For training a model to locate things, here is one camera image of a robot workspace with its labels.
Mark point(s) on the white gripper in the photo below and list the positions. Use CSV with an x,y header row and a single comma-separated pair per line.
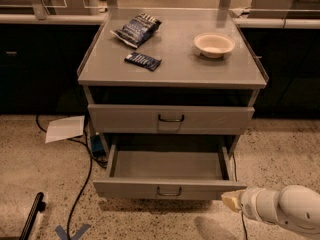
x,y
249,202

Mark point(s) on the grey drawer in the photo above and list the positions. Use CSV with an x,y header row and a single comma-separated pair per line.
x,y
156,119
157,173

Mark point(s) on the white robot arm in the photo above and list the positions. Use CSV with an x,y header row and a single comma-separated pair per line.
x,y
295,208

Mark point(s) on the grey drawer cabinet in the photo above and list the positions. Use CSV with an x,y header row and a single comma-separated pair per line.
x,y
183,77

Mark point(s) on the grey top drawer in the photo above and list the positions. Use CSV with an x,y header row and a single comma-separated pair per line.
x,y
156,119

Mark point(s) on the blue power box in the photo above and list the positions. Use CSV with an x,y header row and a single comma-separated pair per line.
x,y
97,146

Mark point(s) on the white paper bowl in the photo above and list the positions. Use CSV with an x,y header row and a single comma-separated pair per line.
x,y
213,45

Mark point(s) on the blue snack bar wrapper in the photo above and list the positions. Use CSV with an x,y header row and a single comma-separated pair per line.
x,y
143,61

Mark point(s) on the white paper sheet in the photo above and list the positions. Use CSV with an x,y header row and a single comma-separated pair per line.
x,y
65,128

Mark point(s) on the black bar object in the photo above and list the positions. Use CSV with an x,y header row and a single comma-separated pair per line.
x,y
38,206

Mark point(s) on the blue chip bag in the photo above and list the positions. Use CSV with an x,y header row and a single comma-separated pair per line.
x,y
138,30

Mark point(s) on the dark counter with white rail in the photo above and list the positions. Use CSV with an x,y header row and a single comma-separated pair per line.
x,y
39,69

